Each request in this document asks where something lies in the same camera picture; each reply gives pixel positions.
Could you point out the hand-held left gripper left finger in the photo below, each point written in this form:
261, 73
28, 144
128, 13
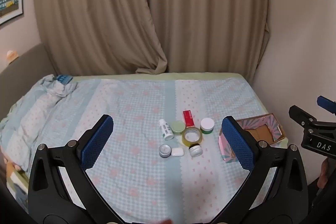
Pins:
97, 142

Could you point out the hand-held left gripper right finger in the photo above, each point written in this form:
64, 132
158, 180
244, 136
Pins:
237, 142

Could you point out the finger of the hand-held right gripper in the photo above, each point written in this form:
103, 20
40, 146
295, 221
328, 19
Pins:
300, 115
326, 103

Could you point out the pink printed cardboard box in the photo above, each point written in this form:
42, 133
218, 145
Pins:
262, 132

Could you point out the red carton box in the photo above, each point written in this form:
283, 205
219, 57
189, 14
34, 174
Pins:
188, 119

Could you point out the person's right hand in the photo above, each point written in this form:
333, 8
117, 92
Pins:
324, 172

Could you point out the green jar with white lid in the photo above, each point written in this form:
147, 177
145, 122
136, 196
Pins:
207, 125

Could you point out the small white jar black lid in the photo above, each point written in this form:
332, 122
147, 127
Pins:
195, 150

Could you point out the blue pink printed blanket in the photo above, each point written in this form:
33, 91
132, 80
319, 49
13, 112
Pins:
131, 113

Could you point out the clear tape roll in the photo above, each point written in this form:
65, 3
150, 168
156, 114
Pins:
192, 137

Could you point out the small white rounded case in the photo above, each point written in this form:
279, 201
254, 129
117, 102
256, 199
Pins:
177, 152

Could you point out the light green round jar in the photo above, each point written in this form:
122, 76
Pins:
178, 127

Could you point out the small silver round jar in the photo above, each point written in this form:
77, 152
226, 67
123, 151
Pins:
164, 151

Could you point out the white plastic bottle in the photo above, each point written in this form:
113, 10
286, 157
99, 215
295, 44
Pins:
166, 130

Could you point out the blue packet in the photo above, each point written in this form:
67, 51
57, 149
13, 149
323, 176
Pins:
63, 79

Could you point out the light green bed sheet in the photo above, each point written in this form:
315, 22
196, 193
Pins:
157, 75

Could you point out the small peach object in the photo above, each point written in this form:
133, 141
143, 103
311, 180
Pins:
11, 55

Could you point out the beige curtain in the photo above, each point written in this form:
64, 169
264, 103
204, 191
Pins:
89, 11
210, 11

